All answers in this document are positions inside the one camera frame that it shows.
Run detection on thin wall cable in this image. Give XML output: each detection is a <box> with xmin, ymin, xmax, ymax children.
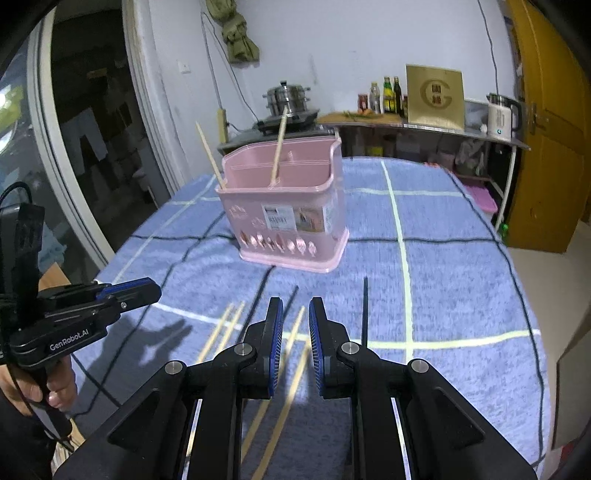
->
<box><xmin>200</xmin><ymin>11</ymin><xmax>223</xmax><ymax>112</ymax></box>

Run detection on wooden chopstick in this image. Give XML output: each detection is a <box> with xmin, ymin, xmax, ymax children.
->
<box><xmin>240</xmin><ymin>306</ymin><xmax>306</xmax><ymax>460</ymax></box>
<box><xmin>269</xmin><ymin>107</ymin><xmax>289</xmax><ymax>189</ymax></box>
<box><xmin>196</xmin><ymin>302</ymin><xmax>234</xmax><ymax>365</ymax></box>
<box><xmin>213</xmin><ymin>301</ymin><xmax>245</xmax><ymax>355</ymax></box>
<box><xmin>264</xmin><ymin>347</ymin><xmax>311</xmax><ymax>457</ymax></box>
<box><xmin>196</xmin><ymin>121</ymin><xmax>228</xmax><ymax>190</ymax></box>

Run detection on black induction cooker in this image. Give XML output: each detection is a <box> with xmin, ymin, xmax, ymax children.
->
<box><xmin>252</xmin><ymin>108</ymin><xmax>320</xmax><ymax>136</ymax></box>

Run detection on low steel shelf table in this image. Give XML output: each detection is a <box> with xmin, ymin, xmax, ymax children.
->
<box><xmin>217</xmin><ymin>124</ymin><xmax>342</xmax><ymax>158</ymax></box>

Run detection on grey wall cable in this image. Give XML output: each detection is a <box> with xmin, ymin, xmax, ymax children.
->
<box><xmin>477</xmin><ymin>0</ymin><xmax>498</xmax><ymax>95</ymax></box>

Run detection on person's left forearm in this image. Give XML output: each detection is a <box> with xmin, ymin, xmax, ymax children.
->
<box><xmin>0</xmin><ymin>397</ymin><xmax>70</xmax><ymax>480</ymax></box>

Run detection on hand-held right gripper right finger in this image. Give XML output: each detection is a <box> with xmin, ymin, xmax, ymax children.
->
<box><xmin>308</xmin><ymin>296</ymin><xmax>539</xmax><ymax>480</ymax></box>

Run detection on blue plaid blanket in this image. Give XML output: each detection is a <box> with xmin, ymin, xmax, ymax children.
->
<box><xmin>69</xmin><ymin>157</ymin><xmax>552</xmax><ymax>480</ymax></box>

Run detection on gold square box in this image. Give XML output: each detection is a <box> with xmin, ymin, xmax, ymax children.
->
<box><xmin>405</xmin><ymin>64</ymin><xmax>464</xmax><ymax>130</ymax></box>

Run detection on long steel shelf table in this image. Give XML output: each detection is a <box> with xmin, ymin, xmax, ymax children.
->
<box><xmin>318</xmin><ymin>113</ymin><xmax>532</xmax><ymax>232</ymax></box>

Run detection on white electric kettle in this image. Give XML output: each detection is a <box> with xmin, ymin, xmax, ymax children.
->
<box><xmin>486</xmin><ymin>92</ymin><xmax>524</xmax><ymax>142</ymax></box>

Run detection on white sliding door frame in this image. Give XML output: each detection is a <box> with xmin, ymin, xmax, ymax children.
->
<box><xmin>25</xmin><ymin>0</ymin><xmax>183</xmax><ymax>278</ymax></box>

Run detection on yellow wooden door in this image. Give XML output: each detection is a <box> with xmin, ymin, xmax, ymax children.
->
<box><xmin>501</xmin><ymin>0</ymin><xmax>591</xmax><ymax>254</ymax></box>

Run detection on pink storage boxes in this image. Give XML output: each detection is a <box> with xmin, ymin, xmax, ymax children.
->
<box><xmin>461</xmin><ymin>181</ymin><xmax>498</xmax><ymax>214</ymax></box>

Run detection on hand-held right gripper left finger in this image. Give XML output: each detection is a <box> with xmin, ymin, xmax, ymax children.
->
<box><xmin>51</xmin><ymin>296</ymin><xmax>284</xmax><ymax>480</ymax></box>

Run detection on pink plastic utensil holder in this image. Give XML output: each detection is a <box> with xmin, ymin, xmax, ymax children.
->
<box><xmin>216</xmin><ymin>137</ymin><xmax>350</xmax><ymax>276</ymax></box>

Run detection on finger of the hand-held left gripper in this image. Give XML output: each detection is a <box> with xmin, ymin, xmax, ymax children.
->
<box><xmin>39</xmin><ymin>282</ymin><xmax>162</xmax><ymax>324</ymax></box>
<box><xmin>95</xmin><ymin>277</ymin><xmax>153</xmax><ymax>298</ymax></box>

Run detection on steel steamer pot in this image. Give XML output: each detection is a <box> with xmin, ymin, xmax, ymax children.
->
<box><xmin>262</xmin><ymin>79</ymin><xmax>312</xmax><ymax>116</ymax></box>

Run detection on green hanging cloth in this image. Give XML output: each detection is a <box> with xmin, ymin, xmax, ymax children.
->
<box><xmin>205</xmin><ymin>0</ymin><xmax>260</xmax><ymax>64</ymax></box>

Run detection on person's left hand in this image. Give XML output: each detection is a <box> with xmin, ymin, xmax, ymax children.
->
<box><xmin>0</xmin><ymin>356</ymin><xmax>78</xmax><ymax>412</ymax></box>

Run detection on black chopstick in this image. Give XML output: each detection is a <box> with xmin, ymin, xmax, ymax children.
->
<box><xmin>361</xmin><ymin>276</ymin><xmax>369</xmax><ymax>350</ymax></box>
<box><xmin>281</xmin><ymin>286</ymin><xmax>300</xmax><ymax>320</ymax></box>

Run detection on cardboard box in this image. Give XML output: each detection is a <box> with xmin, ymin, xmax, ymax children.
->
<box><xmin>551</xmin><ymin>323</ymin><xmax>591</xmax><ymax>452</ymax></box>

